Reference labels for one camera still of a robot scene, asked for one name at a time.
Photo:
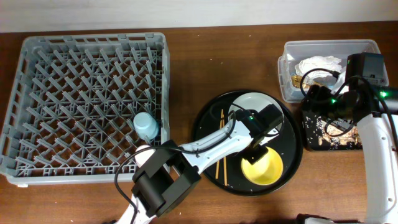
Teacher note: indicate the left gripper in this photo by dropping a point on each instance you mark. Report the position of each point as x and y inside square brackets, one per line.
[252, 160]

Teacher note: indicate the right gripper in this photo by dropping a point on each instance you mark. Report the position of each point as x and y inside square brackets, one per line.
[314, 96]

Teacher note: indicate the grey round plate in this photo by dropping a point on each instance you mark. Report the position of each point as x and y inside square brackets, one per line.
[255, 101]

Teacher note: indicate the food scraps and rice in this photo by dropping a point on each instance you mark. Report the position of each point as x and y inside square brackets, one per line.
[335, 132]

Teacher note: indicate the wooden chopstick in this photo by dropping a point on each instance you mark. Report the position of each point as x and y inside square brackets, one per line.
[224, 159]
[218, 162]

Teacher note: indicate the yellow bowl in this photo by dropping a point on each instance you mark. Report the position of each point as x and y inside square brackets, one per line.
[266, 171]

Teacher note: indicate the gold snack wrapper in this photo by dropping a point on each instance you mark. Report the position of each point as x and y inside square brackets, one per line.
[296, 80]

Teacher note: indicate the white paper napkin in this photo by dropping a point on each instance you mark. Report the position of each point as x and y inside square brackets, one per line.
[329, 63]

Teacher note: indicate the light blue plastic cup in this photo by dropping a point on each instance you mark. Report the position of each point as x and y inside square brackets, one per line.
[145, 126]

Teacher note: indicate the pink plastic cup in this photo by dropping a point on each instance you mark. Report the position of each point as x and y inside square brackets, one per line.
[143, 154]

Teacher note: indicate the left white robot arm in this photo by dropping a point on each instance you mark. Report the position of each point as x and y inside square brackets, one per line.
[172, 171]

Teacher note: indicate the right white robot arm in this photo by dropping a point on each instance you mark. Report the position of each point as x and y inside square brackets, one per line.
[373, 109]

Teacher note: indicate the black rectangular waste tray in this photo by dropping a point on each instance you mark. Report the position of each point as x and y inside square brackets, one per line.
[329, 137]

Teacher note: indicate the clear plastic waste bin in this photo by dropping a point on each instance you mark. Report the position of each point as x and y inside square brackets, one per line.
[301, 56]

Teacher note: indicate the grey dishwasher rack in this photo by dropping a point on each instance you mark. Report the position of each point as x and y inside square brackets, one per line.
[69, 118]

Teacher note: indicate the round black serving tray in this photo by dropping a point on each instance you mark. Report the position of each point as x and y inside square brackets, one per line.
[288, 145]

